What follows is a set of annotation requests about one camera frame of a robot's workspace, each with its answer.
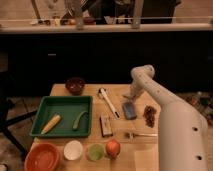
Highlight blue sponge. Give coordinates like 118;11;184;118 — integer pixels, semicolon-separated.
122;102;137;120

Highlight green plastic cup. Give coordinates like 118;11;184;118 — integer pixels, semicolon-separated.
86;144;105;161

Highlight orange plastic bowl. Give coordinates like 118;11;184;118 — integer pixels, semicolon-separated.
24;143;60;171

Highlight green plastic tray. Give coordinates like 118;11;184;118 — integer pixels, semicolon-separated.
30;96;93;138

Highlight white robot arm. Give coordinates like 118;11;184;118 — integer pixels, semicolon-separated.
130;65;208;171

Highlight black chair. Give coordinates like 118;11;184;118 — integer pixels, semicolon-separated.
0;71;36;161

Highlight silver fork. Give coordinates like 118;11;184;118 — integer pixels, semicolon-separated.
125;132;158;139

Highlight red bowl on counter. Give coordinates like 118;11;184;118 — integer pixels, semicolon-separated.
83;17;96;25

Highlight wooden block brush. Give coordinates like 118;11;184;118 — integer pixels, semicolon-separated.
100;115;113;137

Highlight yellow corn cob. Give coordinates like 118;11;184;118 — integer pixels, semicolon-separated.
41;115;61;134

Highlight dark red grape bunch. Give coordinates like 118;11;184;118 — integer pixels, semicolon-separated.
143;106;157;128

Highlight grey towel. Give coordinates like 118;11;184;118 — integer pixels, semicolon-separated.
123;91;137;100

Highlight white plastic cup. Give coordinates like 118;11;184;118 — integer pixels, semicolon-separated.
63;140;83;161

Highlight dark red bowl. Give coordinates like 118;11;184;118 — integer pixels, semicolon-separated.
65;77;85;95

